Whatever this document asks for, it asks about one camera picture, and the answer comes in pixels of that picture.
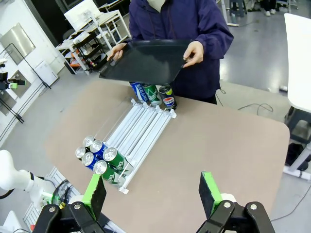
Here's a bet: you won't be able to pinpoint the green black right gripper finger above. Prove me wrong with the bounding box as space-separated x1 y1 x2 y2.
196 171 276 233
34 172 107 233

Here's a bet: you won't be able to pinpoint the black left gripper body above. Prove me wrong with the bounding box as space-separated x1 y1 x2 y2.
0 71 11 91

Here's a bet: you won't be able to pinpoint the blue Pocari Sweat can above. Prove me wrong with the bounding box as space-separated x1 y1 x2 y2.
129 82 149 102
89 139 109 155
81 152 100 170

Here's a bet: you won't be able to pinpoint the green Chilsung cider can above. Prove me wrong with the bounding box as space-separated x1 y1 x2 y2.
93 160 127 188
103 147 134 172
142 83 162 105

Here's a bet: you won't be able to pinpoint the black plastic tray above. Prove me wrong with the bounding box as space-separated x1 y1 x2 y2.
98 39 194 86

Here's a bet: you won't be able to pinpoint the person's left forearm purple sleeve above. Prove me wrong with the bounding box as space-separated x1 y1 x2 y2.
194 14 234 59

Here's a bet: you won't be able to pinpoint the person's right forearm purple sleeve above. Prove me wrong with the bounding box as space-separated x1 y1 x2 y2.
128 23 140 46

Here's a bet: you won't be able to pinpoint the person in purple jacket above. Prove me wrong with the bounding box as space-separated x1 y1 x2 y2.
128 0 234 105

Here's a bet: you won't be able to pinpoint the seated person's legs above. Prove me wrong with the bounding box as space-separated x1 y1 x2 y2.
263 0 277 17

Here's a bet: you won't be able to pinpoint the person's right hand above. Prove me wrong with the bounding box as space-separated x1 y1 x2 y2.
106 42 128 63

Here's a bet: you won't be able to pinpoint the person's left hand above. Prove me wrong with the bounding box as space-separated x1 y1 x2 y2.
182 40 204 68

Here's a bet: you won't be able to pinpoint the black pipe stand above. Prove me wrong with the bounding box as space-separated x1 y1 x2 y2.
0 43 52 124

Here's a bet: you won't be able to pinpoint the white box appliance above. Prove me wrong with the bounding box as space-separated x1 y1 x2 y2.
33 60 59 86

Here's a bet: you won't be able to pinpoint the black Pepsi can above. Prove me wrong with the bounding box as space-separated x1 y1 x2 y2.
159 84 178 110
74 146 87 161
82 135 95 148

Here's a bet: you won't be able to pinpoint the low white shelf table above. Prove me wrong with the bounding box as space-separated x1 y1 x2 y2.
55 36 86 75

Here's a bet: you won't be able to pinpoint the black rolling cart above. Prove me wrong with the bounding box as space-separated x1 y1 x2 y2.
72 33 115 75

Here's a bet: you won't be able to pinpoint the white can dispenser rack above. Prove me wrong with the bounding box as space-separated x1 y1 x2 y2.
93 97 177 194

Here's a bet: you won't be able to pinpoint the white monitor back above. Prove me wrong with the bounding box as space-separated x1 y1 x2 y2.
64 0 100 28

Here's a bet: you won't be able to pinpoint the black object under white table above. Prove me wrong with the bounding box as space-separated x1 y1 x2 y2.
285 142 309 171

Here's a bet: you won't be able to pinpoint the large white table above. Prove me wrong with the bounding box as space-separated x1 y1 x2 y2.
283 13 311 182

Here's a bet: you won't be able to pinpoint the white desk leg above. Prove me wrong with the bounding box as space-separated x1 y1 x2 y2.
217 0 240 27

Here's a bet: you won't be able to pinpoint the grey stool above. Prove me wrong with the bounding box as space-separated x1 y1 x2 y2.
229 0 248 17

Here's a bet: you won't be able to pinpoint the black cable bundle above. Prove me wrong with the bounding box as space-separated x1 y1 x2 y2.
52 179 74 210

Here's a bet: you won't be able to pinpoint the grey power cable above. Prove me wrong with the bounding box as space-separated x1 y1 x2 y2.
271 184 311 222

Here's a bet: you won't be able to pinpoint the grey floor cable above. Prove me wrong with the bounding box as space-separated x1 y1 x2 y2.
237 103 274 113

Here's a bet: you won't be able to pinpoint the white frame desk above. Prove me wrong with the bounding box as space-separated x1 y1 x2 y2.
96 9 129 49

